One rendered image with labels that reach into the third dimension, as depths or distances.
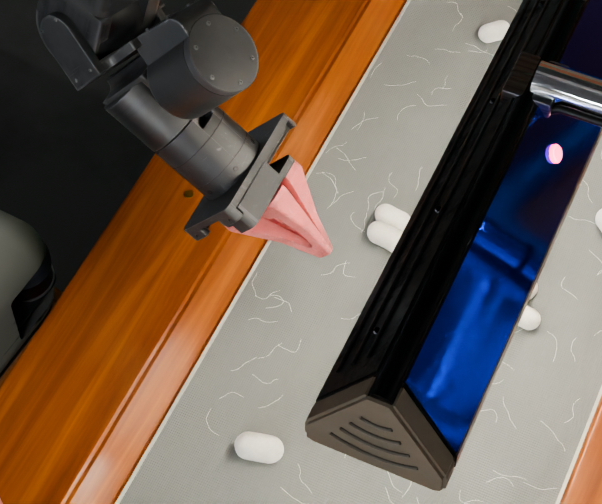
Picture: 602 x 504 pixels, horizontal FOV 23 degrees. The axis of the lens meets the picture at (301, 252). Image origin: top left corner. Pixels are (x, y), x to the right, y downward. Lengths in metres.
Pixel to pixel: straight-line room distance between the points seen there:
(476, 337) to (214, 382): 0.41
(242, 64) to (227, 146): 0.08
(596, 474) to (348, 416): 0.39
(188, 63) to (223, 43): 0.03
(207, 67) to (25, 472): 0.33
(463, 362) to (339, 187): 0.51
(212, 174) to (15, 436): 0.24
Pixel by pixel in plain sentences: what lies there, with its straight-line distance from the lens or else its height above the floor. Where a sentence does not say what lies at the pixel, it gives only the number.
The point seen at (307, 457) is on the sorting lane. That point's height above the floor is 0.74.
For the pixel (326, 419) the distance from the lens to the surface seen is 0.75.
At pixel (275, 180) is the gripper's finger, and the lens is 1.07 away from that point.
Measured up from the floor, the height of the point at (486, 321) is 1.08.
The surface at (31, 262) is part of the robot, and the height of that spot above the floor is 0.25.
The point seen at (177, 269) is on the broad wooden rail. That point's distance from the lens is 1.18.
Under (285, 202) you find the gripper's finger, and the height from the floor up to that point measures 0.87.
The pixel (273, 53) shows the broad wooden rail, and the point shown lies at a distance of 1.32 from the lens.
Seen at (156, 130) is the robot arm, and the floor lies 0.92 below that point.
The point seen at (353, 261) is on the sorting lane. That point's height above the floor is 0.74.
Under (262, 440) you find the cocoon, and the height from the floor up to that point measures 0.76.
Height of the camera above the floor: 1.73
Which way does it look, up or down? 55 degrees down
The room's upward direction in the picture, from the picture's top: straight up
